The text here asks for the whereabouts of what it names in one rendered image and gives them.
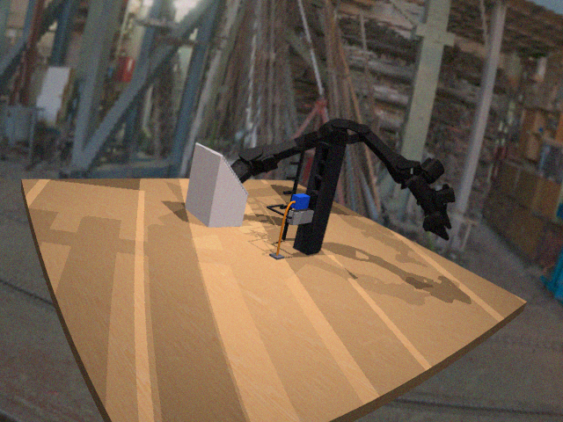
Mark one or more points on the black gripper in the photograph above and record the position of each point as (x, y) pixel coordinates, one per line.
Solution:
(436, 216)

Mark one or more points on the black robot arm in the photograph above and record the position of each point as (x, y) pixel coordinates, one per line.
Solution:
(265, 158)

